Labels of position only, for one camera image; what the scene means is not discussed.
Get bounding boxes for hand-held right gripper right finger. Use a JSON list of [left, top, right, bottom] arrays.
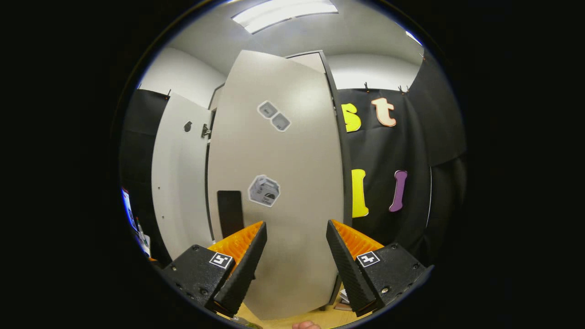
[[326, 219, 432, 317]]

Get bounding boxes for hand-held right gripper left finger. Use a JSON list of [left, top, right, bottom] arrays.
[[161, 221, 268, 318]]

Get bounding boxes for grey cabinet door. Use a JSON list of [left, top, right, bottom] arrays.
[[207, 49, 345, 320], [151, 93, 215, 262]]

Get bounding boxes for grey cabinet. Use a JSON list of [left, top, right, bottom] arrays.
[[208, 49, 353, 312]]

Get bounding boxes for colourful printed board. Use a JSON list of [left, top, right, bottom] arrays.
[[121, 186, 152, 259]]

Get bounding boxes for large ceiling light panel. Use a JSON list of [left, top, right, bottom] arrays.
[[231, 0, 340, 35]]

